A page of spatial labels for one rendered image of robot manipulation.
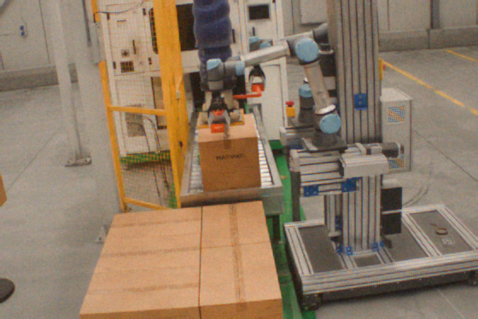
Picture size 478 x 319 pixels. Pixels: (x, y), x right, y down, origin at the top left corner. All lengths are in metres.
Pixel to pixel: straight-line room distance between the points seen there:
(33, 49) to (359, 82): 10.36
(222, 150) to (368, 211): 1.04
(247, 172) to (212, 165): 0.25
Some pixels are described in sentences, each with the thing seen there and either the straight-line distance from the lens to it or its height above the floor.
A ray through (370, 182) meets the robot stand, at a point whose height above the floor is 0.70.
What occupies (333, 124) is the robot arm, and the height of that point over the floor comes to 1.20.
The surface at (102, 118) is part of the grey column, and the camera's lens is 4.46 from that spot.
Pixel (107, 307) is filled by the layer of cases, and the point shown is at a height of 0.54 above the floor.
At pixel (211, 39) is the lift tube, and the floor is 1.65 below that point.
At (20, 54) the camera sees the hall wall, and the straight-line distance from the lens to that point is 13.13.
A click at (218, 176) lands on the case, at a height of 0.70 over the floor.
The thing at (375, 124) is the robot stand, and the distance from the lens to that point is 3.46.
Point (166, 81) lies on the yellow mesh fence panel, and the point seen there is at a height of 1.25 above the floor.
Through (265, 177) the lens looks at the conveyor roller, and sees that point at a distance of 4.18.
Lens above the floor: 2.05
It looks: 19 degrees down
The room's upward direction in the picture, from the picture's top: 5 degrees counter-clockwise
